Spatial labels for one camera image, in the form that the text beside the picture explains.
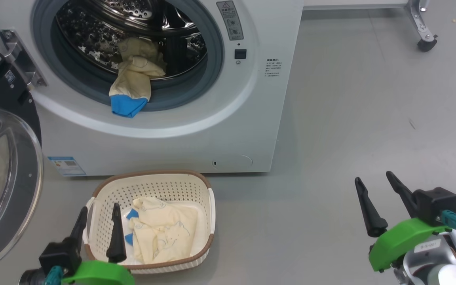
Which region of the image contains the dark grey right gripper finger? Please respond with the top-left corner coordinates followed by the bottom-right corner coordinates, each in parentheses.
top-left (355, 177), bottom-right (388, 238)
top-left (386, 171), bottom-right (418, 218)

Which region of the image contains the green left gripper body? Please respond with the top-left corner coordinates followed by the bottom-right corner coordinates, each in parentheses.
top-left (61, 260), bottom-right (136, 285)

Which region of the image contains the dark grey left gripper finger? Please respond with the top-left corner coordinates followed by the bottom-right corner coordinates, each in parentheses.
top-left (106, 203), bottom-right (127, 264)
top-left (70, 206), bottom-right (89, 254)

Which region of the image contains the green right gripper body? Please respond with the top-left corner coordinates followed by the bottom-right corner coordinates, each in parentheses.
top-left (369, 217), bottom-right (450, 273)

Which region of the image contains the cream garment with bear print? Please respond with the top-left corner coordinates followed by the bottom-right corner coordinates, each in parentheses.
top-left (124, 197), bottom-right (199, 265)

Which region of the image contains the black-rimmed glass washer door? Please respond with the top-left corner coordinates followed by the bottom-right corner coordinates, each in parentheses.
top-left (0, 32), bottom-right (45, 285)

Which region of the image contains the cream garment with blue cuff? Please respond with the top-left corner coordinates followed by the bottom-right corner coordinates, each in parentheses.
top-left (108, 38), bottom-right (167, 119)

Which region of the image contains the white front-load washing machine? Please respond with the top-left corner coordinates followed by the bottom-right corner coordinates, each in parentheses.
top-left (0, 0), bottom-right (304, 177)

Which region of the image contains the metal door hinge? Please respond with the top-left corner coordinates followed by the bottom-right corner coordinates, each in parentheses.
top-left (0, 28), bottom-right (48, 90)

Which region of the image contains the stainless steel washing machine drum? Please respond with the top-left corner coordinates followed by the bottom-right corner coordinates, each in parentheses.
top-left (56, 0), bottom-right (209, 80)

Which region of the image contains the blue energy label sticker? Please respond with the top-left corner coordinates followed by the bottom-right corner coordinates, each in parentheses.
top-left (47, 156), bottom-right (87, 177)

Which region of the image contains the cream perforated laundry basket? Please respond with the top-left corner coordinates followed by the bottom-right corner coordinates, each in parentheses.
top-left (82, 170), bottom-right (216, 275)

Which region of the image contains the round drain filter cover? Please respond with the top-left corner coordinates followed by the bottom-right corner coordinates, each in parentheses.
top-left (211, 154), bottom-right (254, 170)

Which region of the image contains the grey warning sticker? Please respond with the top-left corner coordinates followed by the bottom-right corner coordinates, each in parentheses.
top-left (216, 0), bottom-right (245, 41)

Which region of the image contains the teal left camera connector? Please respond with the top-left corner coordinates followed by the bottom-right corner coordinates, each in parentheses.
top-left (45, 266), bottom-right (63, 285)

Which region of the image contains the teal camera connector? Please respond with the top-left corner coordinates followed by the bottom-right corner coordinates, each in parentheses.
top-left (45, 266), bottom-right (63, 285)
top-left (441, 210), bottom-right (456, 235)

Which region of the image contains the teal right camera connector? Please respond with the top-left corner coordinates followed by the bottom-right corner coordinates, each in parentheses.
top-left (441, 210), bottom-right (456, 235)

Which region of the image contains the grey frame leg with caster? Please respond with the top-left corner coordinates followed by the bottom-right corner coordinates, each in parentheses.
top-left (406, 0), bottom-right (439, 52)

